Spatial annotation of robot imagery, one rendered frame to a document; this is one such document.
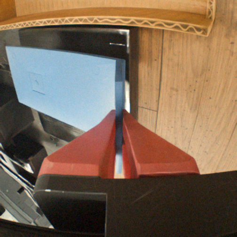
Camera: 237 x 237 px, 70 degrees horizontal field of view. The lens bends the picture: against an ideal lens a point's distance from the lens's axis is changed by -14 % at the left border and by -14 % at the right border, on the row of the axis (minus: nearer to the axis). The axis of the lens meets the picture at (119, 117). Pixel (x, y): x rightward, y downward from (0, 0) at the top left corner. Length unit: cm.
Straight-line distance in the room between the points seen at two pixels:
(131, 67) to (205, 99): 7
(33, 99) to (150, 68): 12
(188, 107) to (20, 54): 17
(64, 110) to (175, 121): 11
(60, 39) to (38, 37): 4
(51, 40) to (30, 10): 6
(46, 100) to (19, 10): 15
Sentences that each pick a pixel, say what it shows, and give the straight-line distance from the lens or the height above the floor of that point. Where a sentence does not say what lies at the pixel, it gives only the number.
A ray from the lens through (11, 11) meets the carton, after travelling 29.
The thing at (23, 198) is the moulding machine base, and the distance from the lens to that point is 581.
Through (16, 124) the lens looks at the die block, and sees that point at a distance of 36.
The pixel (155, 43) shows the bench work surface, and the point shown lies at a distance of 18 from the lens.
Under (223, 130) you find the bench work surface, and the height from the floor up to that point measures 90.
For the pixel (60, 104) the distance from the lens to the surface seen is 18.
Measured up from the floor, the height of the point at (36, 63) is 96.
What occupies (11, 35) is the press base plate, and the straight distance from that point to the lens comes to 33.
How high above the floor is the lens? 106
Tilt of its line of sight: 44 degrees down
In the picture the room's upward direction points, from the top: 138 degrees counter-clockwise
